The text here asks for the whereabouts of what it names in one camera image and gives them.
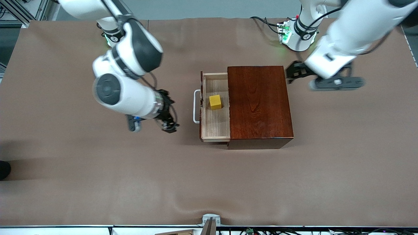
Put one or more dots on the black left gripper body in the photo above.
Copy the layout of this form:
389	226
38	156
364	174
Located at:
297	71

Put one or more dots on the yellow wooden block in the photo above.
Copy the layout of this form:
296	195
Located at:
215	102

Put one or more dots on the dark red wooden cabinet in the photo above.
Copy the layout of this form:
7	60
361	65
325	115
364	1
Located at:
261	107

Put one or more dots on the brown table cloth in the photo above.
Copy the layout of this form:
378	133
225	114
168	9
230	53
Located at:
163	179

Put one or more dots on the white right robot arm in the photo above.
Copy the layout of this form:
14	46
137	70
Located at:
127	94

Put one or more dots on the light wooden board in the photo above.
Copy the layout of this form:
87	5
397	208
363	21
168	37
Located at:
176	232

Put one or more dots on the black round object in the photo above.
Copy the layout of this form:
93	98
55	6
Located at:
4	169

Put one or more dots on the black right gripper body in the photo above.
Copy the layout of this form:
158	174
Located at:
165	110

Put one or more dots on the white table edge rail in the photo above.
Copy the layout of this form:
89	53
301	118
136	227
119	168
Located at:
412	49

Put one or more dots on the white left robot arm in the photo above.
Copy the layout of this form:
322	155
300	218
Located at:
352	29

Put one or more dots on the grey metal camera bracket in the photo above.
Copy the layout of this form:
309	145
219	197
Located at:
209	222

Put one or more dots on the aluminium frame profile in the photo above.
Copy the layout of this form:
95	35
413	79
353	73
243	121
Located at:
18	13

